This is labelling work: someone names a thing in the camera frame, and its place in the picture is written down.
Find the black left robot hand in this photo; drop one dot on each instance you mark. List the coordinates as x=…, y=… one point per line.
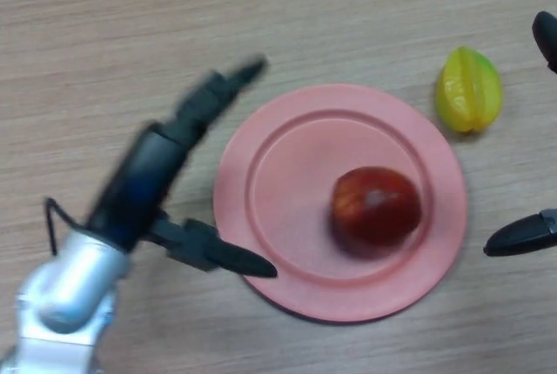
x=148, y=182

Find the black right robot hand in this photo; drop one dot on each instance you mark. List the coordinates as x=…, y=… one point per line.
x=520, y=239

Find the red apple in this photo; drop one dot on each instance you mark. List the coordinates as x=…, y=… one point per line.
x=375, y=214

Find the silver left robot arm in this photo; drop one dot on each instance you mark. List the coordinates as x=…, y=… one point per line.
x=65, y=291

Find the pink round plate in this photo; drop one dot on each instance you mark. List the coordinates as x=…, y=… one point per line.
x=278, y=165

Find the yellow green starfruit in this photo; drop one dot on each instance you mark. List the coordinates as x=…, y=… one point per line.
x=469, y=91

